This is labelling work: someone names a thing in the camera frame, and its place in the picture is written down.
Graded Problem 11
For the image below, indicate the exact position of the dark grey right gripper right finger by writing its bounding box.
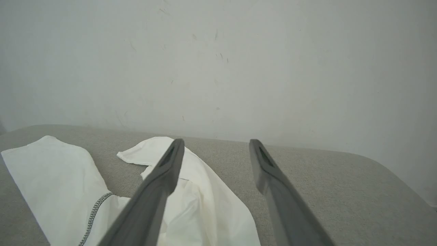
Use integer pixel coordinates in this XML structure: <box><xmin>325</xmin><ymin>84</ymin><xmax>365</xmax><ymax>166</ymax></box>
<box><xmin>249</xmin><ymin>139</ymin><xmax>336</xmax><ymax>246</ymax></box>

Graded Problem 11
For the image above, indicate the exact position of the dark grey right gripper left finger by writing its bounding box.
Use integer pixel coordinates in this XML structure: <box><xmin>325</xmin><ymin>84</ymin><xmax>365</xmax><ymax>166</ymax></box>
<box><xmin>97</xmin><ymin>138</ymin><xmax>185</xmax><ymax>246</ymax></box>

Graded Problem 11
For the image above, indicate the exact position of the white garment with grey stitching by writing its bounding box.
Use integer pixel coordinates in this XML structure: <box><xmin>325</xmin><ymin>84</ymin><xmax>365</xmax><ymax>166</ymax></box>
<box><xmin>1</xmin><ymin>136</ymin><xmax>262</xmax><ymax>246</ymax></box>

